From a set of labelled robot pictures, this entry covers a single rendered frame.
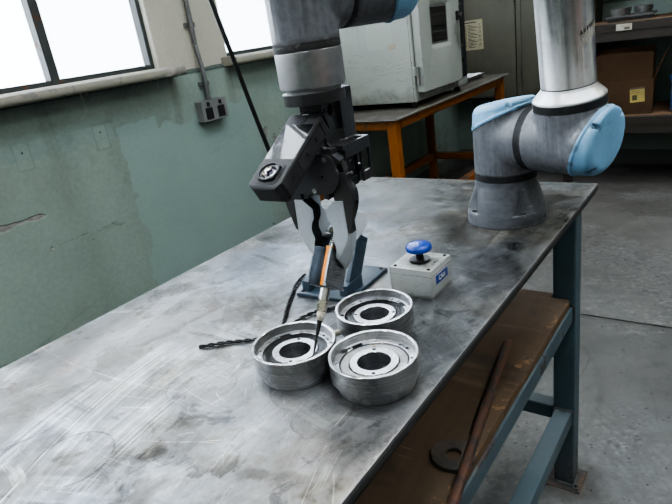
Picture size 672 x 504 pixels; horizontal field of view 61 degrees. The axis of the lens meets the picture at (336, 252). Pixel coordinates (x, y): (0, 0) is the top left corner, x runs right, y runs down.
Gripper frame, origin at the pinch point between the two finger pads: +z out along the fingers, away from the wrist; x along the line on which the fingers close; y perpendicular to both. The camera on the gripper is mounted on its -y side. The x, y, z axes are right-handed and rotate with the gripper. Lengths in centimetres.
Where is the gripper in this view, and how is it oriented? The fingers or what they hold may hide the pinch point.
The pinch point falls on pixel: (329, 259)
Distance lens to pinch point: 70.1
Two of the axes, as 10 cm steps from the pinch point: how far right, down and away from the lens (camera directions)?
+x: -8.4, -0.8, 5.4
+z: 1.4, 9.2, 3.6
